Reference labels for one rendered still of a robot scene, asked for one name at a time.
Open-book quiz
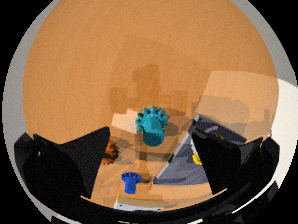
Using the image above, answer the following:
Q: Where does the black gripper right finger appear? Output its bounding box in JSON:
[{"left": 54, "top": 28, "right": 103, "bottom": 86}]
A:
[{"left": 192, "top": 128, "right": 263, "bottom": 194}]

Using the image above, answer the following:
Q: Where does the blue gear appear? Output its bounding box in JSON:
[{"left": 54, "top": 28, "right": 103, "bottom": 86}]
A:
[{"left": 121, "top": 172, "right": 141, "bottom": 194}]

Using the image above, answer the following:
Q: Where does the orange gear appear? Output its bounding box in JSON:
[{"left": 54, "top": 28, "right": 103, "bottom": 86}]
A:
[{"left": 101, "top": 141, "right": 118, "bottom": 165}]

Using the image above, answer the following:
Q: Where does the yellow gear with black stripe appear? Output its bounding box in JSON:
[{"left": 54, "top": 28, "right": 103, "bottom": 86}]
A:
[{"left": 193, "top": 133, "right": 223, "bottom": 165}]

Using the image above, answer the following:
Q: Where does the teal gear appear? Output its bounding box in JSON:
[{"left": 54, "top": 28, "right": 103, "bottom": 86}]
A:
[{"left": 136, "top": 105, "right": 168, "bottom": 147}]

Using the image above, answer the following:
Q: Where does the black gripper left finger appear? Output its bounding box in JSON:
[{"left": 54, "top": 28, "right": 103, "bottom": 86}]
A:
[{"left": 33, "top": 127, "right": 110, "bottom": 198}]

